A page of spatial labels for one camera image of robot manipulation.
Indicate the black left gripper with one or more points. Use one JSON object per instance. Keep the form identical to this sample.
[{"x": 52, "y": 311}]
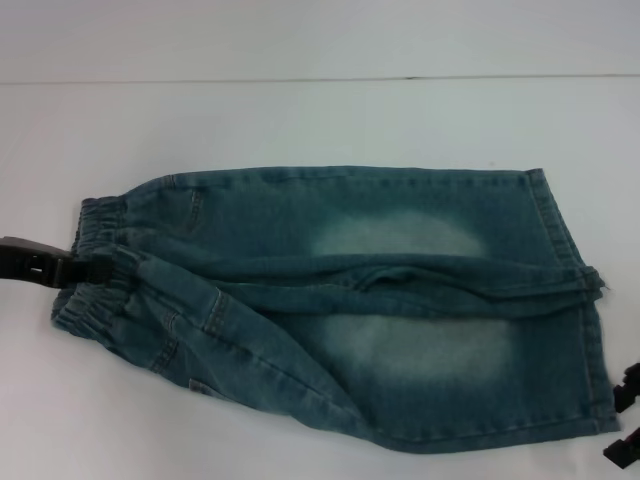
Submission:
[{"x": 30, "y": 262}]

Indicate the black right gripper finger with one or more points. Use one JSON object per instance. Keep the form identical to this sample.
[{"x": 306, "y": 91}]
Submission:
[
  {"x": 629, "y": 387},
  {"x": 625, "y": 450}
]

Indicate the blue denim shorts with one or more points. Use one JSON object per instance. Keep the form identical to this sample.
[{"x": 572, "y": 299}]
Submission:
[{"x": 350, "y": 280}]

